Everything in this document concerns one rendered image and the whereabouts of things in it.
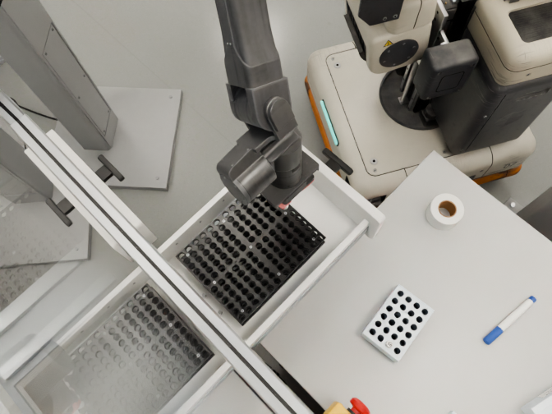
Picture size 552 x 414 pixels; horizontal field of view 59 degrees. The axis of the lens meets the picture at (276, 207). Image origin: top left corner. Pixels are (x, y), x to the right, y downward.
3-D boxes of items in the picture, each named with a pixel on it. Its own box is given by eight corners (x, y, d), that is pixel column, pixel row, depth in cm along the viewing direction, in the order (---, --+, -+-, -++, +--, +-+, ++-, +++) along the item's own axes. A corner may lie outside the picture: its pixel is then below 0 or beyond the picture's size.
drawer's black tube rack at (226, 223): (262, 189, 102) (259, 177, 96) (324, 246, 97) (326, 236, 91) (182, 264, 97) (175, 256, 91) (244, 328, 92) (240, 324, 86)
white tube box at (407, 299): (395, 287, 101) (398, 283, 98) (430, 313, 99) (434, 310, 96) (360, 334, 98) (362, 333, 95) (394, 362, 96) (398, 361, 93)
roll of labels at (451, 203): (447, 195, 108) (453, 188, 104) (464, 222, 106) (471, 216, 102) (420, 208, 107) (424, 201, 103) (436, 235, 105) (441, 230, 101)
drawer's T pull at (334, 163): (325, 149, 98) (325, 145, 96) (353, 172, 96) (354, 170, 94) (313, 161, 97) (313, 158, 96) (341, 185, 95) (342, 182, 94)
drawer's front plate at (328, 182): (275, 145, 107) (273, 120, 97) (377, 234, 99) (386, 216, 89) (270, 151, 107) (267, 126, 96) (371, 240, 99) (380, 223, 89)
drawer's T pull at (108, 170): (103, 155, 99) (100, 152, 98) (126, 179, 97) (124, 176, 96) (89, 167, 98) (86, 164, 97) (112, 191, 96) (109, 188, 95)
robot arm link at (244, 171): (284, 92, 63) (248, 83, 69) (218, 148, 60) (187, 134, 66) (318, 161, 70) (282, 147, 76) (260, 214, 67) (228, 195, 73)
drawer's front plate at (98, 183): (74, 152, 109) (50, 127, 98) (158, 239, 101) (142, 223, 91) (67, 157, 108) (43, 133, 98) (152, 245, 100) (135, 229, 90)
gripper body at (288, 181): (320, 170, 80) (322, 146, 74) (276, 211, 78) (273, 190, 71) (292, 147, 83) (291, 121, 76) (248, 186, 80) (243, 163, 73)
